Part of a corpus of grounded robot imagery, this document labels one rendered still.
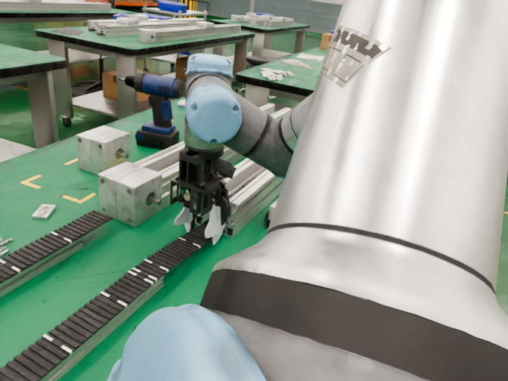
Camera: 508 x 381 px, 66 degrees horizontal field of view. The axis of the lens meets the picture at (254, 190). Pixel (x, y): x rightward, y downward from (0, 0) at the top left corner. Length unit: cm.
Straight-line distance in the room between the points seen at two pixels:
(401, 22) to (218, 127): 39
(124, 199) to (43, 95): 178
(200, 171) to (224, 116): 18
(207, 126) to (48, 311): 38
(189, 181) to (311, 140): 55
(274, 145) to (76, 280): 41
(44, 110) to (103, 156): 158
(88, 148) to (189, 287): 51
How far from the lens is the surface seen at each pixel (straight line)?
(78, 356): 62
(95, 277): 75
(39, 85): 258
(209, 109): 53
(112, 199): 88
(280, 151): 57
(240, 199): 82
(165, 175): 90
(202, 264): 77
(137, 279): 69
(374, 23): 18
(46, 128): 265
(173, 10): 566
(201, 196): 70
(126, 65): 318
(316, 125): 16
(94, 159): 108
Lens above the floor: 126
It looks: 27 degrees down
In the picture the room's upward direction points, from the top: 8 degrees clockwise
